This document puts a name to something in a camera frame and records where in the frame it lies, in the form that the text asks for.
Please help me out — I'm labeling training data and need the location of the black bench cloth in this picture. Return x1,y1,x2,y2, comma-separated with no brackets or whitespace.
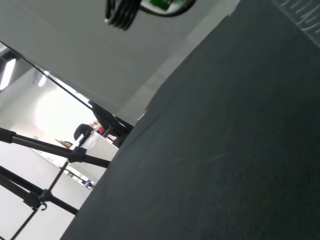
59,0,320,240

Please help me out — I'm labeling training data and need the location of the black office chair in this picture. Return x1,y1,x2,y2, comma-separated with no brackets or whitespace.
73,123,94,146

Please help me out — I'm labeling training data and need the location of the clear tape piece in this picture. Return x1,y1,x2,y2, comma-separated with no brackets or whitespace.
136,109,149,123

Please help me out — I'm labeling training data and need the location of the black tripod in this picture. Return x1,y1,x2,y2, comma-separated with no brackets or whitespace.
0,41,135,240

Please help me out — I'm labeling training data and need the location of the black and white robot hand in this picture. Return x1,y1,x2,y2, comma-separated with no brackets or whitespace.
104,0,197,32

